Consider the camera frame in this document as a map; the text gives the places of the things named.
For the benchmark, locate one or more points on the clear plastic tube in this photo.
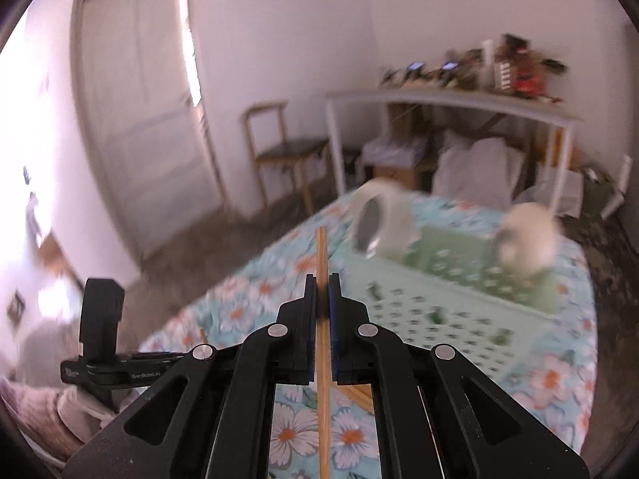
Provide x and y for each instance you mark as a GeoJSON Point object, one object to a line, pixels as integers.
{"type": "Point", "coordinates": [486, 60]}

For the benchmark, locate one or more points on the white cardboard box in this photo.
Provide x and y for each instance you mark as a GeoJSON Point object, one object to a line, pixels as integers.
{"type": "Point", "coordinates": [554, 199]}

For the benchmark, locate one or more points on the green woven sack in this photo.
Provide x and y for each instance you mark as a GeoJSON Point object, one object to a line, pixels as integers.
{"type": "Point", "coordinates": [599, 192]}

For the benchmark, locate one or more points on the green plastic utensil holder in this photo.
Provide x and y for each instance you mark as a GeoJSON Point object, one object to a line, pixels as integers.
{"type": "Point", "coordinates": [424, 309]}

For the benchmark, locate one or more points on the black device with screen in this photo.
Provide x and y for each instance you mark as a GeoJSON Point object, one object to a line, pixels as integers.
{"type": "Point", "coordinates": [449, 66]}
{"type": "Point", "coordinates": [414, 67]}

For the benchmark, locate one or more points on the white flat box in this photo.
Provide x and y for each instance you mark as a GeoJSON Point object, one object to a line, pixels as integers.
{"type": "Point", "coordinates": [394, 149]}

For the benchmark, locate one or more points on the bamboo chopstick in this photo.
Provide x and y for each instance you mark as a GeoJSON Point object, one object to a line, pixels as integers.
{"type": "Point", "coordinates": [323, 259]}

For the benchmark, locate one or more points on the white flat board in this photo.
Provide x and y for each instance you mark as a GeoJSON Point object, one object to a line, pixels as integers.
{"type": "Point", "coordinates": [619, 184]}

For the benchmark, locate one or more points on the white soup spoon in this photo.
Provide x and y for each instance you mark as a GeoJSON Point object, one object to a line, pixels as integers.
{"type": "Point", "coordinates": [526, 234]}

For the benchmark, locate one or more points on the person's left hand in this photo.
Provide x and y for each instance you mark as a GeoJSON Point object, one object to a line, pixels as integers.
{"type": "Point", "coordinates": [80, 414]}

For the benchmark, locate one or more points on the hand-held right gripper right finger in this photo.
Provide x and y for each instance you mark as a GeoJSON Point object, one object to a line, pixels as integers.
{"type": "Point", "coordinates": [333, 349]}

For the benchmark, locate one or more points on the person's left forearm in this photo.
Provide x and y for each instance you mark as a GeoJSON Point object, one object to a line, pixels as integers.
{"type": "Point", "coordinates": [30, 409]}

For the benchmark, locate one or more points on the white table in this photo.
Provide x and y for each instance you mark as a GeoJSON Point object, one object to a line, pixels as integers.
{"type": "Point", "coordinates": [449, 97]}

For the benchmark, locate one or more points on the white door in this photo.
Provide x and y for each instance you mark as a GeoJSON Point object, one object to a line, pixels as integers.
{"type": "Point", "coordinates": [150, 110]}

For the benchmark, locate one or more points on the metal spoon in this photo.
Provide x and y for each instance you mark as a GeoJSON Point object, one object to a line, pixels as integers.
{"type": "Point", "coordinates": [372, 222]}

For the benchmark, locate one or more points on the floral blanket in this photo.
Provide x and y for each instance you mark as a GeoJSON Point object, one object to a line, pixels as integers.
{"type": "Point", "coordinates": [239, 309]}

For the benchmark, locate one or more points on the white sack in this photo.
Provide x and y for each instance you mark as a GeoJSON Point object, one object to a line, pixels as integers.
{"type": "Point", "coordinates": [474, 169]}

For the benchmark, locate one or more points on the wooden chair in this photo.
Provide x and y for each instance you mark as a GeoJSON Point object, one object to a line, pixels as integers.
{"type": "Point", "coordinates": [287, 149]}

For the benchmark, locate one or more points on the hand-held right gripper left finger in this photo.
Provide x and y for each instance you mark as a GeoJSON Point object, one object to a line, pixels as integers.
{"type": "Point", "coordinates": [311, 349]}

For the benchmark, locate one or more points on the white rice paddle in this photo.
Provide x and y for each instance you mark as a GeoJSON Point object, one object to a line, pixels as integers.
{"type": "Point", "coordinates": [397, 224]}

